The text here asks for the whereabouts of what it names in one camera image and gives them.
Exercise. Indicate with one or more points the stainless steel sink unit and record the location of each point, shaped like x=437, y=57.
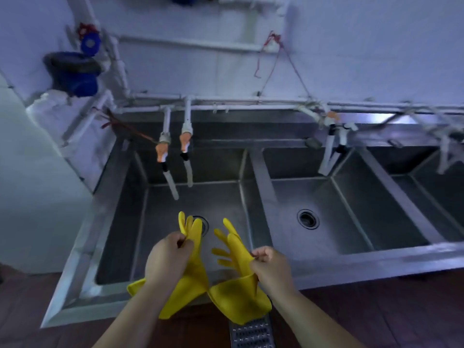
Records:
x=362, y=228

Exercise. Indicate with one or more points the yellow rubber glove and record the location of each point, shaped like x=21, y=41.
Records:
x=237, y=291
x=192, y=279

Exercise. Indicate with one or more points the person's right thumb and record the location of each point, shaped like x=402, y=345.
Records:
x=258, y=263

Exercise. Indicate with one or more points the person's left thumb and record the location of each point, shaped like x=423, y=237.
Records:
x=186, y=248

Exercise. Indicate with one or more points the person's right forearm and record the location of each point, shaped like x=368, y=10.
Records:
x=311, y=322

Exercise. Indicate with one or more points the round sink drain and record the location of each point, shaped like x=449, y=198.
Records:
x=205, y=224
x=308, y=219

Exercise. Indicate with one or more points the white plastic bag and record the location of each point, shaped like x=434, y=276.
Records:
x=54, y=108

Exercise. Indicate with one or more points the person's left hand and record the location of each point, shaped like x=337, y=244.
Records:
x=165, y=259

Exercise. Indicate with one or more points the grey sink stopper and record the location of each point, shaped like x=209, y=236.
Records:
x=313, y=142
x=395, y=143

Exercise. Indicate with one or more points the short white horizontal water pipe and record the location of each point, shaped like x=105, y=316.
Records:
x=195, y=43

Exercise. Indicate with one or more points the long white horizontal water pipe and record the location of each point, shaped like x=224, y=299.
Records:
x=253, y=104

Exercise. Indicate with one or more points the white slanted water pipe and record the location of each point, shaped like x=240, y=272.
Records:
x=87, y=115

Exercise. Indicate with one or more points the white vertical water pipe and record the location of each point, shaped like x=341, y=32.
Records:
x=114, y=54

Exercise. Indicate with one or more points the blue water meter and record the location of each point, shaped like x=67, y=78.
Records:
x=72, y=74

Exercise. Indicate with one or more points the metal floor drain grate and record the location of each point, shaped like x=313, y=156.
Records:
x=252, y=335

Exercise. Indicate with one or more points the white tap pipes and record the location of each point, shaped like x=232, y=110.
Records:
x=446, y=148

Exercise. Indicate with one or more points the person's right hand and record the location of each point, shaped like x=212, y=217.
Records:
x=275, y=273

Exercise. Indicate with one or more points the person's left forearm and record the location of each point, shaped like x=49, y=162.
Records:
x=134, y=317

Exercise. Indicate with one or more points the white tap with orange valve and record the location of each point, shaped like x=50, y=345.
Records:
x=186, y=139
x=331, y=141
x=164, y=148

